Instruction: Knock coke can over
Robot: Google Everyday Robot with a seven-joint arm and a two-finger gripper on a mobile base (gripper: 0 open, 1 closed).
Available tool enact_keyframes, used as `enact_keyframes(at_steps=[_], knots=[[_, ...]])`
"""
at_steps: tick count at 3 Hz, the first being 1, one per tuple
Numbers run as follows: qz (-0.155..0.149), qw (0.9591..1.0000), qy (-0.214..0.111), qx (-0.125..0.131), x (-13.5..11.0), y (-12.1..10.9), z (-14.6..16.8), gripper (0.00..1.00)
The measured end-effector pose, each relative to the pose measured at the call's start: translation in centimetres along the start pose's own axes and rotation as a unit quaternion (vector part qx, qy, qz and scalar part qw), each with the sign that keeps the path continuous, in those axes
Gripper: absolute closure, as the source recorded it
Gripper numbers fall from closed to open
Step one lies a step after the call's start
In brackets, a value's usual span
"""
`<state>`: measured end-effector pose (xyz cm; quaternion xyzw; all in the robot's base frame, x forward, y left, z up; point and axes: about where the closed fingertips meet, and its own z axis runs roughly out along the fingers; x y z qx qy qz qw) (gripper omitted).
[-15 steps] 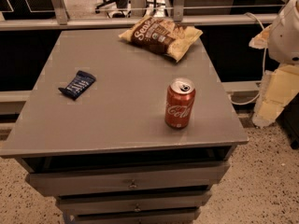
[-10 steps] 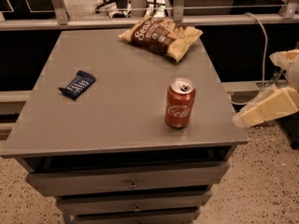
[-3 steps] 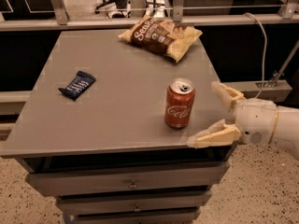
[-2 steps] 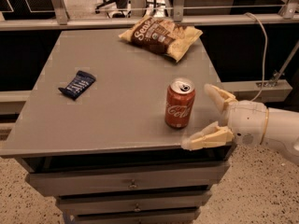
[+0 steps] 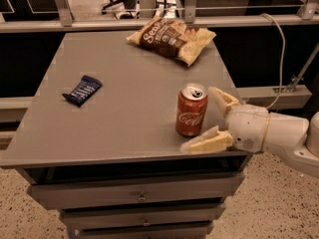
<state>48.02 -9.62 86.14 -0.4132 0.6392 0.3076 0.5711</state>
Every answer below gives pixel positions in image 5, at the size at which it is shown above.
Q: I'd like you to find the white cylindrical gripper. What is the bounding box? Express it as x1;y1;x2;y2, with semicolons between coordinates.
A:
180;87;268;154

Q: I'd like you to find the red coke can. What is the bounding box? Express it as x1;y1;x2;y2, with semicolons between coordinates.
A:
175;83;208;136

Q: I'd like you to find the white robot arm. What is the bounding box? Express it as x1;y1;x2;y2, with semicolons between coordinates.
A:
180;87;319;177

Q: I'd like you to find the brown and yellow chip bag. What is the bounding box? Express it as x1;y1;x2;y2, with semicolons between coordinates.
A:
127;16;216;66

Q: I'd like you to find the middle grey drawer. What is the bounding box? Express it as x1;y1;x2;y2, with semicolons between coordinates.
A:
61;202;225;229

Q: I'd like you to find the grey drawer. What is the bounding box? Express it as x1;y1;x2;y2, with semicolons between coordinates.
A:
28;172;244;209
61;202;225;229
70;221;213;239

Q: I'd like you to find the bottom grey drawer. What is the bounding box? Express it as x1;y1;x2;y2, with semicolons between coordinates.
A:
70;221;213;239

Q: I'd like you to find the grey drawer cabinet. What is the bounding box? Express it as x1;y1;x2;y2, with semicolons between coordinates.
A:
0;29;266;239

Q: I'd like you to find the dark blue snack bar wrapper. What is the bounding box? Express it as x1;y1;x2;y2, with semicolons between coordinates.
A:
63;75;103;108

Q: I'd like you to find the top grey drawer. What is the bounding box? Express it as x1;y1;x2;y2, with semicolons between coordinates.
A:
28;172;244;209

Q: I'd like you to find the white cable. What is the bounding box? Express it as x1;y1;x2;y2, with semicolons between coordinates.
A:
260;12;287;111

